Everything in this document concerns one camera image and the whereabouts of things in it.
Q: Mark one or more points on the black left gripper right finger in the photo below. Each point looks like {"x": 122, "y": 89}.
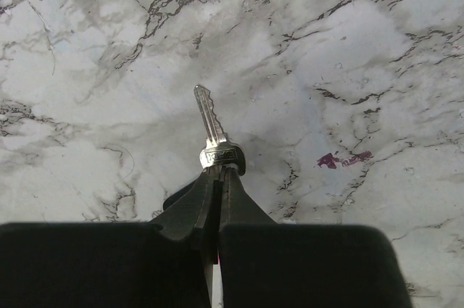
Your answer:
{"x": 268, "y": 264}

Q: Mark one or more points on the silver key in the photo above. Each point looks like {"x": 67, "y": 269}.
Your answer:
{"x": 214, "y": 130}

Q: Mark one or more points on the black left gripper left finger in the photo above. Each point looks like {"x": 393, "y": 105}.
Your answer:
{"x": 165, "y": 262}

